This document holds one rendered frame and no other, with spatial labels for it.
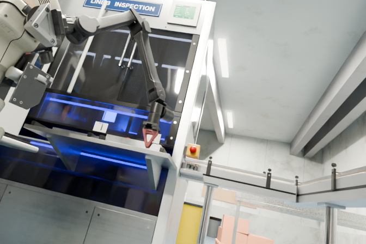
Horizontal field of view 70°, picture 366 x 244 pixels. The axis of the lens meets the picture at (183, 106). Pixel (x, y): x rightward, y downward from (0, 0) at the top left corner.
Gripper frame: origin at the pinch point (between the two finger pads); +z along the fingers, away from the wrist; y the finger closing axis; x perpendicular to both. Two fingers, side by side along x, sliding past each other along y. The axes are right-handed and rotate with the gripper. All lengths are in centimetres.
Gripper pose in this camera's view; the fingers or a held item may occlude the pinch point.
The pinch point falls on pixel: (147, 145)
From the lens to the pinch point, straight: 119.4
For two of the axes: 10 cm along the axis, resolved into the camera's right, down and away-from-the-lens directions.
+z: -2.0, 9.2, -3.4
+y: 0.5, 3.5, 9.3
